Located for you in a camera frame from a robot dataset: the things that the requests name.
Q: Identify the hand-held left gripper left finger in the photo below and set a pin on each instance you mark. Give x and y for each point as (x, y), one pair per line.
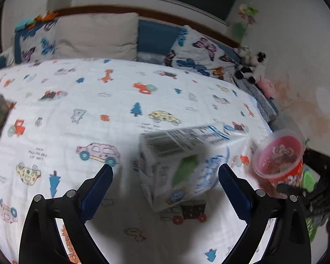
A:
(97, 189)

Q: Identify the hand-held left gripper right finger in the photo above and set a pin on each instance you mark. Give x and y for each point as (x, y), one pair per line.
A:
(233, 192)

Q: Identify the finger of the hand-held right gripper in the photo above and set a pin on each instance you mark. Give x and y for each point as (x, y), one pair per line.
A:
(291, 189)
(319, 161)

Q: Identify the green plastic basket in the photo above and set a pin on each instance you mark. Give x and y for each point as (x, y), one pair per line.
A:
(309, 180)

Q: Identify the red snack cup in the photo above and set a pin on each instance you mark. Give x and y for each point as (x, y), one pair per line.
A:
(277, 154)

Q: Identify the white milk carton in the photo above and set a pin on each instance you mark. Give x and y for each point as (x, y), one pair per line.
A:
(181, 165)

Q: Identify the printed blanket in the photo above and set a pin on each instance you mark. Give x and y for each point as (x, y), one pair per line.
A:
(99, 115)

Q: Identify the blue striped cloth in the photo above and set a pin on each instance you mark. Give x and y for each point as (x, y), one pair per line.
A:
(260, 101)

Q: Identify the pink plush toy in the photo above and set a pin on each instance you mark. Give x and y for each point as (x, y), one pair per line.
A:
(267, 88)

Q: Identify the black and white cow plush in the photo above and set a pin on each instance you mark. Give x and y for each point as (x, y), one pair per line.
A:
(250, 68)

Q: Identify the grey and white plush toy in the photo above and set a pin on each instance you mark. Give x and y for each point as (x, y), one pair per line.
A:
(243, 53)

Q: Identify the butterfly print pillow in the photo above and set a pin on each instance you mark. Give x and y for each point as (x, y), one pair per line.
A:
(38, 44)
(203, 52)

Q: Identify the beige pillow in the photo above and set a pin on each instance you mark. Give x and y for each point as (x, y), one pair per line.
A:
(99, 35)

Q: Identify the blue bed cushion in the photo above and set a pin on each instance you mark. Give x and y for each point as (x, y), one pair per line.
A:
(156, 38)

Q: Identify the wooden bed headboard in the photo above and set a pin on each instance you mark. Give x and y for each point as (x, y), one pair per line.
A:
(181, 19)

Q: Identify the colourful flower wall decoration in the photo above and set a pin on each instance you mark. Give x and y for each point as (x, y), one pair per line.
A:
(244, 19)

